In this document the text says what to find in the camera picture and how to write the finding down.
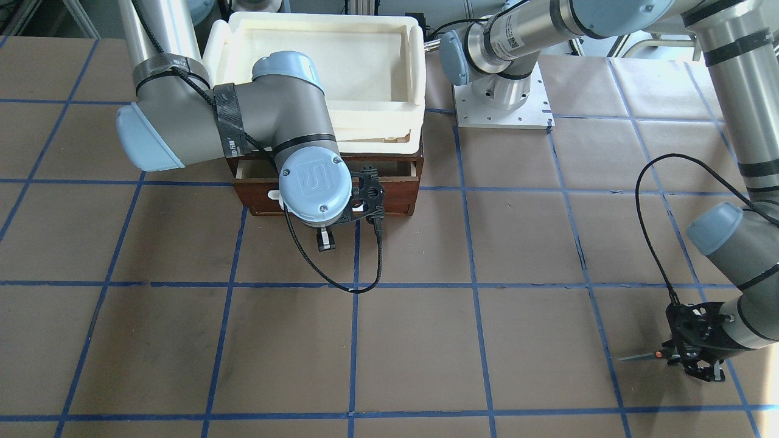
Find orange grey handled scissors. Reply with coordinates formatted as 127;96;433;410
618;347;680;363

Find white foam tray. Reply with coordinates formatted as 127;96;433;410
203;12;426;155

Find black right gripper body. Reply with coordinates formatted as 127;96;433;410
314;217;356;232

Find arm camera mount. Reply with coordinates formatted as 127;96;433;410
665;302;725;361
345;165;386;224

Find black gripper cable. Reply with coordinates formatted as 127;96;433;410
635;154;779;308
283;207;385;294

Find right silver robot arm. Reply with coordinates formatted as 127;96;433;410
116;1;352;228

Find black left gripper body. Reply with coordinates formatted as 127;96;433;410
666;338;726;383

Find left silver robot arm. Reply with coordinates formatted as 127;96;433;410
436;1;777;382

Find brown wooden drawer cabinet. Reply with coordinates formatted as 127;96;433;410
226;150;425;216

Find white drawer handle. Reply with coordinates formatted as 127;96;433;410
267;189;284;206

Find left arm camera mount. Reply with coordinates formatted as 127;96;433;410
665;302;725;361

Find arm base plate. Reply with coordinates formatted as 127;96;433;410
453;64;556;130

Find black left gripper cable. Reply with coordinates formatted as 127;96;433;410
635;154;779;308

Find right arm camera mount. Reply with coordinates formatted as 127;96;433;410
345;165;386;224

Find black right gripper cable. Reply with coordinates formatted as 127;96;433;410
283;207;385;294

